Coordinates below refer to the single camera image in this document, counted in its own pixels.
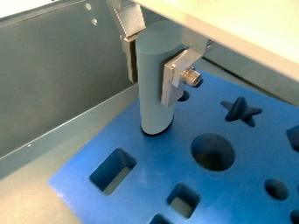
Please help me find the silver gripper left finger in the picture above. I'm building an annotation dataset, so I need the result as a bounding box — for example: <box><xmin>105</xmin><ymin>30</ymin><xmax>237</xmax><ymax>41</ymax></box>
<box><xmin>107</xmin><ymin>0</ymin><xmax>146</xmax><ymax>82</ymax></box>

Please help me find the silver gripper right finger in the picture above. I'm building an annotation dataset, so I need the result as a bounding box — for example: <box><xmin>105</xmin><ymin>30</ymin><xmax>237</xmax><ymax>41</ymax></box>
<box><xmin>162</xmin><ymin>28</ymin><xmax>213</xmax><ymax>107</ymax></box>

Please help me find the light blue oval peg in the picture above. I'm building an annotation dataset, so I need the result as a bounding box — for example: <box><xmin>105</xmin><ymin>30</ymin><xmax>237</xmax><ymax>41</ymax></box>
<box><xmin>135</xmin><ymin>20</ymin><xmax>183</xmax><ymax>136</ymax></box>

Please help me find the blue shape sorting board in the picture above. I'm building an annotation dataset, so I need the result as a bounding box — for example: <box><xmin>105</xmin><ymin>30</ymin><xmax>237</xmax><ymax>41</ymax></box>
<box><xmin>50</xmin><ymin>74</ymin><xmax>299</xmax><ymax>224</ymax></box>

